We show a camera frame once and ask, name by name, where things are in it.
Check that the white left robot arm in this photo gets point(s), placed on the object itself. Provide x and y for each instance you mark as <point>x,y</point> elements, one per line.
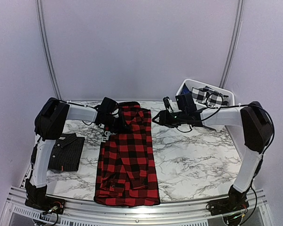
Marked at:
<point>49,125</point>

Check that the white plastic bin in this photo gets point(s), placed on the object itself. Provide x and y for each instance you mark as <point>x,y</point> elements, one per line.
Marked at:
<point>202,87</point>

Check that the blue folded garment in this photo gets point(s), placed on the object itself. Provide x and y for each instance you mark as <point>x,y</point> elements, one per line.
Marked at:
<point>185,91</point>

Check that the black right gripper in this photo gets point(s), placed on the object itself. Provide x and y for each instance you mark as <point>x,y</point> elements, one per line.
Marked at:
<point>163,119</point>

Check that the black pinstripe folded shirt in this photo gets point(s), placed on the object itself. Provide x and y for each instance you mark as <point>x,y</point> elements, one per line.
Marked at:
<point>66,153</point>

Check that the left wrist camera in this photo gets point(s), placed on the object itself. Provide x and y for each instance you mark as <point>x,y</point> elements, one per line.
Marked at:
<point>108,105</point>

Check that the left wall corner profile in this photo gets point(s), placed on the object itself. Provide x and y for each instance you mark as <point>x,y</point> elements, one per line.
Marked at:
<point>46,48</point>

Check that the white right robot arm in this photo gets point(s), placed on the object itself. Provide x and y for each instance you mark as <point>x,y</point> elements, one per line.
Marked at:
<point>258,133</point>

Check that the right wall corner profile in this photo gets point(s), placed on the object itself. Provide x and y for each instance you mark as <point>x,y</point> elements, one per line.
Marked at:
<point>233,43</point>

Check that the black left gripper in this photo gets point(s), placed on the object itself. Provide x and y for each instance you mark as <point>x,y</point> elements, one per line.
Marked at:
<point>121,126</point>

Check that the aluminium front frame rail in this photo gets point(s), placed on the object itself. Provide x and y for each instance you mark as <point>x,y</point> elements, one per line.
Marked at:
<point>88,213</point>

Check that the black white plaid shirt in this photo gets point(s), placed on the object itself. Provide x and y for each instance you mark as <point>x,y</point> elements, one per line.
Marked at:
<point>209,97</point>

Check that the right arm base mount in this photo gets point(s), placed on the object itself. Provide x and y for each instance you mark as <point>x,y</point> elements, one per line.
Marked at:
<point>232,213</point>

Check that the red black plaid shirt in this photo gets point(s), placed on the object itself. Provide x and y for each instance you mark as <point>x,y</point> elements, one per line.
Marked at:
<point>126,172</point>

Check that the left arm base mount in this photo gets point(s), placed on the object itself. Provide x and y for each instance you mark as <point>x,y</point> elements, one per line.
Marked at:
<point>51,208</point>

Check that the wall corner profile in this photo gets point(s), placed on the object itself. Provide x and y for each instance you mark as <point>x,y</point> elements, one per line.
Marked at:
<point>233,43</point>
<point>46,48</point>

